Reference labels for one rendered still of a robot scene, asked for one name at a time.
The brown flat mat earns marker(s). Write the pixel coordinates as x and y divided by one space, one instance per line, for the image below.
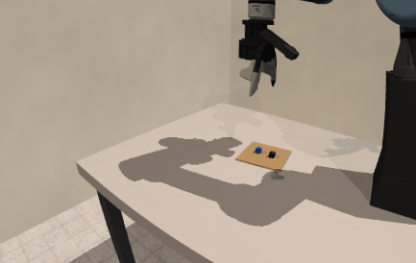
250 156

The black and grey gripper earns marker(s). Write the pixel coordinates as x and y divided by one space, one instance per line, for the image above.
260 53

